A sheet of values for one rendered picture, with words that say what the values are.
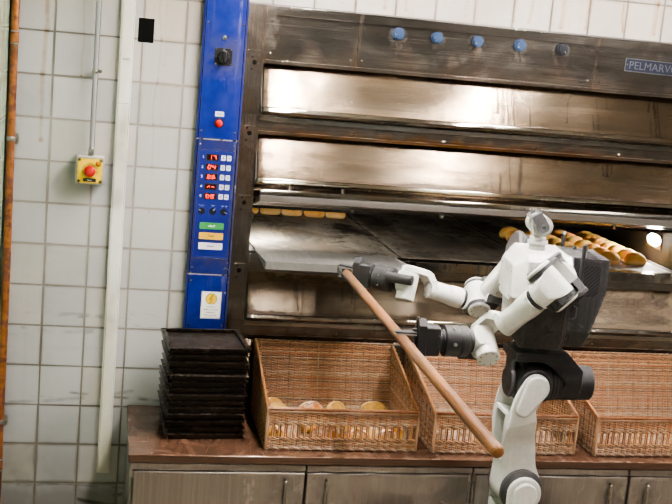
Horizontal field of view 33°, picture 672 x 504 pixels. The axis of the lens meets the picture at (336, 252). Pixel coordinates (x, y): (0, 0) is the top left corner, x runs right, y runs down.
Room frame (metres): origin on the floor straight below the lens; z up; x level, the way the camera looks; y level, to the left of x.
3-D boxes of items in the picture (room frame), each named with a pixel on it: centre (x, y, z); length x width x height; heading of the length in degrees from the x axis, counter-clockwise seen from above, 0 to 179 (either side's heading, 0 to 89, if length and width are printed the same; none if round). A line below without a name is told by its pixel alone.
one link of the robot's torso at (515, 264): (3.50, -0.69, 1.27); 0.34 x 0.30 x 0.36; 3
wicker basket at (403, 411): (4.00, -0.03, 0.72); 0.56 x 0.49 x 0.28; 102
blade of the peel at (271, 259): (4.14, 0.01, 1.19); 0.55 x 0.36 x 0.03; 101
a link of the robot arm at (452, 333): (3.06, -0.30, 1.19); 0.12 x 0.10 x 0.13; 101
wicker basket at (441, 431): (4.12, -0.62, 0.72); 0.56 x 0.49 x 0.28; 102
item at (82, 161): (4.03, 0.91, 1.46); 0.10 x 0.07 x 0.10; 102
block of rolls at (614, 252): (4.93, -1.03, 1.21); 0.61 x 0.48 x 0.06; 12
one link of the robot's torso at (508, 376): (3.51, -0.72, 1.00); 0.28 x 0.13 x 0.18; 101
